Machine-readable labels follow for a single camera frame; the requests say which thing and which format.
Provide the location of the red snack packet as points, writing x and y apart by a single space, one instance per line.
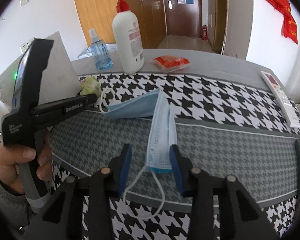
170 63

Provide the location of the red fire extinguisher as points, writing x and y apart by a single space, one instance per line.
204 35

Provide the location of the dark red entry door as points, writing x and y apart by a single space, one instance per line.
184 17

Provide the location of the white wall switch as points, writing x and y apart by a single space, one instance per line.
24 2

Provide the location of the side doorway frame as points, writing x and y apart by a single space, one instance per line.
221 24

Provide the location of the person's left hand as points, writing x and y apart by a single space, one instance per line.
12 156

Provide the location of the white pump bottle red cap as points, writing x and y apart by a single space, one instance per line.
127 36

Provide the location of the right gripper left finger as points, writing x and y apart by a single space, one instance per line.
61 217

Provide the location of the blue surgical mask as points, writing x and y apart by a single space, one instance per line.
161 137

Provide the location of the white styrofoam box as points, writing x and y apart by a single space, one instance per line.
58 82

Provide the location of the green floral cloth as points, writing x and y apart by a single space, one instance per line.
90 85

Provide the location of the white wall socket pair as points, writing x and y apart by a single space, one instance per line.
26 45

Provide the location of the blue spray bottle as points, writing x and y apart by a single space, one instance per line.
102 60

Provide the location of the white remote control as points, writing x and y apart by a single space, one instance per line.
283 101

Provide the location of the wooden wardrobe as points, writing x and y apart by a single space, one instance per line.
99 14

